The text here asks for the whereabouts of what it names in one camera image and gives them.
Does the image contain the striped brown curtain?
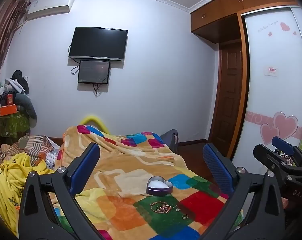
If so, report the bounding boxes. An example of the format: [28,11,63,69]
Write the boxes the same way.
[0,0,31,145]

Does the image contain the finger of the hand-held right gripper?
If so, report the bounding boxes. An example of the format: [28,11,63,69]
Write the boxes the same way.
[272,137,302,168]
[253,144,302,178]

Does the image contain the green printed box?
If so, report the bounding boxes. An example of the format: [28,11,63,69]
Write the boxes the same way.
[0,112,31,138]

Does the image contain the dark backpack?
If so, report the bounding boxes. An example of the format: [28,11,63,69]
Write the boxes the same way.
[160,129,179,153]

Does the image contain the purple heart-shaped tin box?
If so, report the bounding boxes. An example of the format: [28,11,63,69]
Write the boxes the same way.
[146,176,173,196]

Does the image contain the wooden overhead cabinet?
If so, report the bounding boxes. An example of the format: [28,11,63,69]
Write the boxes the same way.
[190,0,302,38]

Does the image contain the colourful checked blanket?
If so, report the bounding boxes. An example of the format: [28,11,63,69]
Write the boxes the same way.
[53,124,244,240]

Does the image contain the yellow printed blanket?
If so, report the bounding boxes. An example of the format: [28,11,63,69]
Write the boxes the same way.
[0,152,55,238]

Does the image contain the pile of clothes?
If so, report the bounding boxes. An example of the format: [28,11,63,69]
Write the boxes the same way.
[0,70,31,105]

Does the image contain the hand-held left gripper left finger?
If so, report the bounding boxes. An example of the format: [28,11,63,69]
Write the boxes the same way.
[18,142,106,240]

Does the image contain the orange box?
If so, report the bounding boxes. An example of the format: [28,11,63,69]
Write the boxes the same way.
[0,104,18,117]

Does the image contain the wooden room door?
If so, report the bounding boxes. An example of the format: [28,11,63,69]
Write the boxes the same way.
[208,41,244,155]

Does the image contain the black wall television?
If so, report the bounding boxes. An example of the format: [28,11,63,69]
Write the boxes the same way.
[68,27,128,62]

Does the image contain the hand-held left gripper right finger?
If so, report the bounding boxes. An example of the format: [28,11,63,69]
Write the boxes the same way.
[201,142,285,240]

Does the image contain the white printed sheet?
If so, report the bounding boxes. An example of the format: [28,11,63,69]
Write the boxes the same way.
[45,140,64,170]

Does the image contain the small black monitor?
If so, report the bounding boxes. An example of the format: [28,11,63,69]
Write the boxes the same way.
[78,59,111,85]

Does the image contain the yellow curved headboard tube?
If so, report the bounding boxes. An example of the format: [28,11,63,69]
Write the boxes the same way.
[80,115,110,133]

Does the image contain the striped quilt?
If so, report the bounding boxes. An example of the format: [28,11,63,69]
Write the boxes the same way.
[0,134,64,170]

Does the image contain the white air conditioner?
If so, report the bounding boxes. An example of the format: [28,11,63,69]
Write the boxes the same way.
[26,0,75,20]

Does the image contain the gold chain bracelet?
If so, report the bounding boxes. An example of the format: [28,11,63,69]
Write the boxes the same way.
[150,201,172,214]

